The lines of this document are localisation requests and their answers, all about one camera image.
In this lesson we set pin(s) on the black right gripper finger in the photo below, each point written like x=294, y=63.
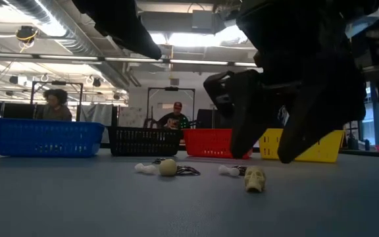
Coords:
x=318, y=118
x=247, y=115

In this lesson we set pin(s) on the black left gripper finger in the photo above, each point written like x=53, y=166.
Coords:
x=120, y=26

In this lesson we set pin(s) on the white plastic bone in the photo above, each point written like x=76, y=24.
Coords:
x=145, y=168
x=228, y=170

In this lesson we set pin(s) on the beige plastic skull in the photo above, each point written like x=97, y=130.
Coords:
x=168, y=168
x=254, y=179

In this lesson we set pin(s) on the blue plastic basket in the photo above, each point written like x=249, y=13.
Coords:
x=48, y=138

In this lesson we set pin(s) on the black background robot arm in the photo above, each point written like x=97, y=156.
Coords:
x=150, y=121

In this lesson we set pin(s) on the yellow plastic basket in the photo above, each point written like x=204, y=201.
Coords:
x=324, y=151

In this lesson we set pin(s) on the black monitor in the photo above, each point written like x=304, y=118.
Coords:
x=206, y=118

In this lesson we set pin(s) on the red plastic basket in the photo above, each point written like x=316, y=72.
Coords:
x=206, y=143

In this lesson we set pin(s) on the small dark bottle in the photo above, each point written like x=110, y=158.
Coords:
x=367, y=145

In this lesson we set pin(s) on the person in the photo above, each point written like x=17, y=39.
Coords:
x=174, y=120
x=56, y=108

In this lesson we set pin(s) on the long ceiling light strip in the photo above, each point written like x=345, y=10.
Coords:
x=196, y=62

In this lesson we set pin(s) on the grey ceiling box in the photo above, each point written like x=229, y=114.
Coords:
x=202, y=19

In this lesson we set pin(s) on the grey tarp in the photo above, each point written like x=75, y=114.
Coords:
x=97, y=113

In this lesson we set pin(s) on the black plastic basket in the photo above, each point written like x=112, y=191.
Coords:
x=143, y=141

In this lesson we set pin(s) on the black metal frame rig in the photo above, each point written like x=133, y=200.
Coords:
x=58, y=82
x=171, y=88

